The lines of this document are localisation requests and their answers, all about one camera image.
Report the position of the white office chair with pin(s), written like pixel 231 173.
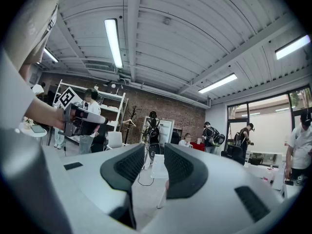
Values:
pixel 114 139

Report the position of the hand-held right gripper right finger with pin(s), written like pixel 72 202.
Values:
pixel 185 172

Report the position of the glass-door white fridge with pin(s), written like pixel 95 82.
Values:
pixel 168 130

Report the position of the ceiling tube light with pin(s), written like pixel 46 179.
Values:
pixel 292 47
pixel 113 43
pixel 218 83
pixel 50 55

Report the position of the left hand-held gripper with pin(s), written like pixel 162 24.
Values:
pixel 69 99

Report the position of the white metal shelf rack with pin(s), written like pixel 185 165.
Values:
pixel 121 111

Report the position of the black office chair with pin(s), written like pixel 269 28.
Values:
pixel 234 152

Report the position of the round white side table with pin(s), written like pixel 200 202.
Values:
pixel 29 131

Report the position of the small flower bouquet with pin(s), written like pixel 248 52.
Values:
pixel 28 122

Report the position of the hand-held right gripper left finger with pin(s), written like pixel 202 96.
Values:
pixel 122 169

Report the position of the red cabinet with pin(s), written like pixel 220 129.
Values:
pixel 197 147

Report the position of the large glass window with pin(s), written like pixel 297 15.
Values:
pixel 268 121

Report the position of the black coat rack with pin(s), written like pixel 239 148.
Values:
pixel 132 116

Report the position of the person's left forearm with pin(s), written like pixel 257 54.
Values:
pixel 41 113

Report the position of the person's beige t-shirt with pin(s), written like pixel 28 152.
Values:
pixel 26 21

